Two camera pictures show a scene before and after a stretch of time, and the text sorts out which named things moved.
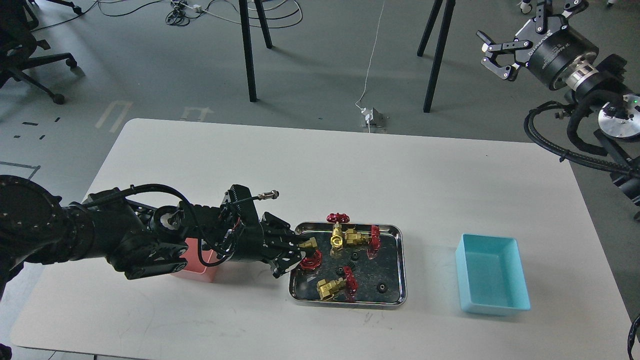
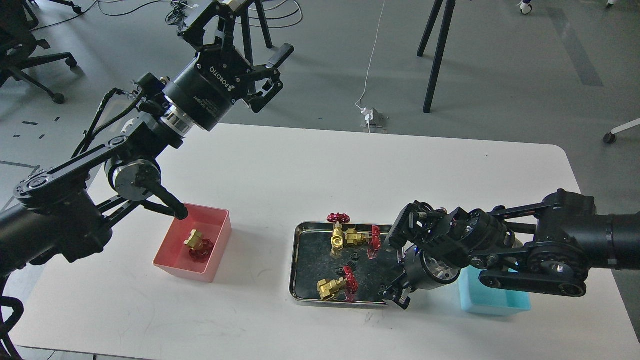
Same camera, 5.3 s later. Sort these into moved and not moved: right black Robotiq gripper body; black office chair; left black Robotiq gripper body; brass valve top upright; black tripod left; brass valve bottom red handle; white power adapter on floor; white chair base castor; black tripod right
Moved: left black Robotiq gripper body; right black Robotiq gripper body
Not moved: white chair base castor; brass valve bottom red handle; brass valve top upright; black tripod right; black office chair; white power adapter on floor; black tripod left
